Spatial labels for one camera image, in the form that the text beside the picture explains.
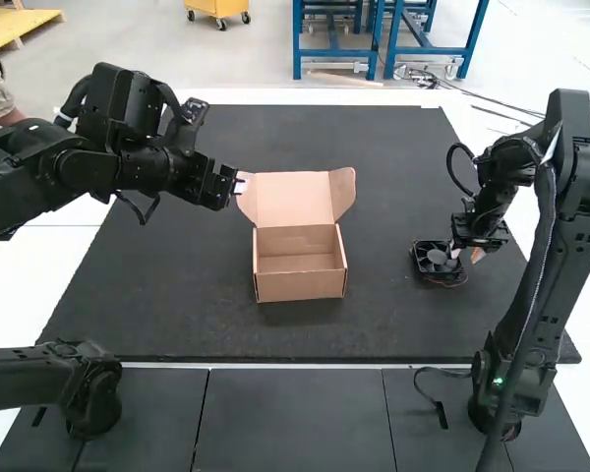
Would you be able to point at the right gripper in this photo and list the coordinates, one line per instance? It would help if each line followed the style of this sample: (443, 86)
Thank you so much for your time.
(479, 233)

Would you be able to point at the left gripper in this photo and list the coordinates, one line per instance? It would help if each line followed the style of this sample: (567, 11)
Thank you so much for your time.
(211, 182)

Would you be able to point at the black square fan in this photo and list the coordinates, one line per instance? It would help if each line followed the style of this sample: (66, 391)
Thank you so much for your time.
(435, 263)

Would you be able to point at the cardboard box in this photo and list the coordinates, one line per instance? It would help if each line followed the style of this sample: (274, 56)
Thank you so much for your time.
(300, 282)

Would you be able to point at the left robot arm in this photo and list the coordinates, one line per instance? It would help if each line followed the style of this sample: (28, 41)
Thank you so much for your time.
(29, 162)

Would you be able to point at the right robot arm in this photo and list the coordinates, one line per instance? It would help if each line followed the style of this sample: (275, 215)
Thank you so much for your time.
(570, 196)

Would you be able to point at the black mat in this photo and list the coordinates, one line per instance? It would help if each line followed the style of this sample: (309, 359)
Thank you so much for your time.
(177, 295)

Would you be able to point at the wooden stick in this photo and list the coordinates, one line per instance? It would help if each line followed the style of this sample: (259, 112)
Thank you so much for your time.
(344, 78)

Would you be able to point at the yellow wheeled cart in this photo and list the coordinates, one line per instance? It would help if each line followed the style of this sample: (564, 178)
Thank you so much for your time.
(216, 7)

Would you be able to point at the dark base panel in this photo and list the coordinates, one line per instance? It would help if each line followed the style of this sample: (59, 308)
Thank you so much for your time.
(152, 418)
(295, 418)
(423, 447)

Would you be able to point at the wooden pallet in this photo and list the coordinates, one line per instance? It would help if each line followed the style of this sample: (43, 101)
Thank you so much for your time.
(10, 19)

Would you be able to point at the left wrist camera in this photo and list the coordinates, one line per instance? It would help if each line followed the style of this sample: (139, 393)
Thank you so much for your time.
(196, 110)

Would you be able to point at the blue metal frame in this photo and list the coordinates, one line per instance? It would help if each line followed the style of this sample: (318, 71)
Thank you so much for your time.
(334, 53)
(423, 52)

